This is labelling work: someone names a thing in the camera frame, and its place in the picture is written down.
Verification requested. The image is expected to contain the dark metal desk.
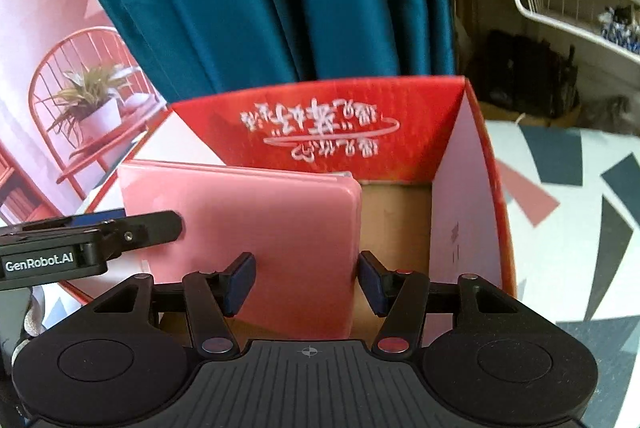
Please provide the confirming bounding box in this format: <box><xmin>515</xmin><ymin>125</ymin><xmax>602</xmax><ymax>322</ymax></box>
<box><xmin>454</xmin><ymin>0</ymin><xmax>639</xmax><ymax>134</ymax></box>

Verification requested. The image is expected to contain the pink room backdrop poster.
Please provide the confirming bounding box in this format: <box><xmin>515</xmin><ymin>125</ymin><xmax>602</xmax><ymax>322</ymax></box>
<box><xmin>1</xmin><ymin>0</ymin><xmax>166</xmax><ymax>215</ymax></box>

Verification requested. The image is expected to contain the pink power bank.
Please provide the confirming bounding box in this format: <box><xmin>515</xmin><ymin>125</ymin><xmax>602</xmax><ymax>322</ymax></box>
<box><xmin>118</xmin><ymin>160</ymin><xmax>361</xmax><ymax>339</ymax></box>

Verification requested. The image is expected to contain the geometric patterned tablecloth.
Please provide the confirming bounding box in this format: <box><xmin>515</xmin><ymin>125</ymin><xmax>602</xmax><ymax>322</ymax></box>
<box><xmin>29</xmin><ymin>119</ymin><xmax>640</xmax><ymax>428</ymax></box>

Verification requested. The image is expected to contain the red strawberry cardboard box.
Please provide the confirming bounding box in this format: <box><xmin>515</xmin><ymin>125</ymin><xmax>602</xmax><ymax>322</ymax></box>
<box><xmin>56</xmin><ymin>74</ymin><xmax>519</xmax><ymax>344</ymax></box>

